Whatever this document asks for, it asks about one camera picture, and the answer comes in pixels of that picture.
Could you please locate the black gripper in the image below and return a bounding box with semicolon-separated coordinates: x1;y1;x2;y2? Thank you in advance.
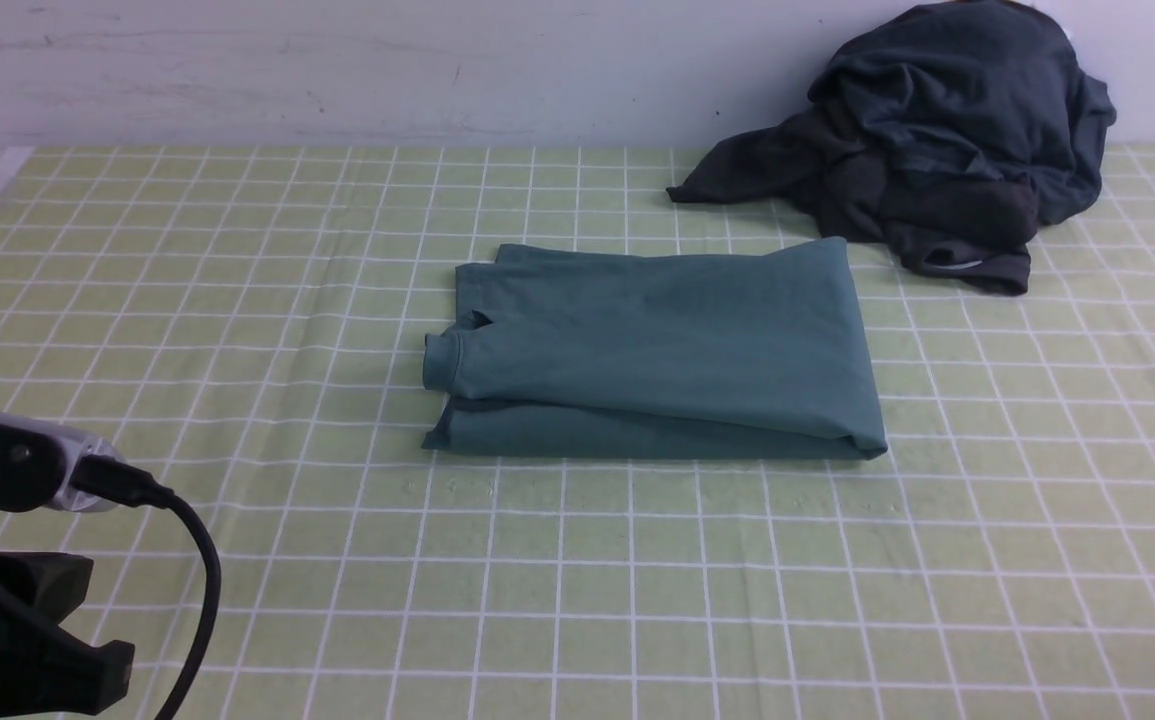
0;552;135;719

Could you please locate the green long-sleeve top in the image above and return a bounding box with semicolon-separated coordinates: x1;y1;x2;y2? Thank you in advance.
422;238;889;461

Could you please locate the dark grey crumpled garment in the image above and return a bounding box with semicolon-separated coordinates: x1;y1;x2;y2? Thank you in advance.
666;1;1117;297

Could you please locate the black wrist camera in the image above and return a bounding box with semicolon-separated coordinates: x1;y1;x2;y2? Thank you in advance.
0;411;122;512

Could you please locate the black camera cable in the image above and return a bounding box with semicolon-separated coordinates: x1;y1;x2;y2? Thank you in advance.
72;455;223;720

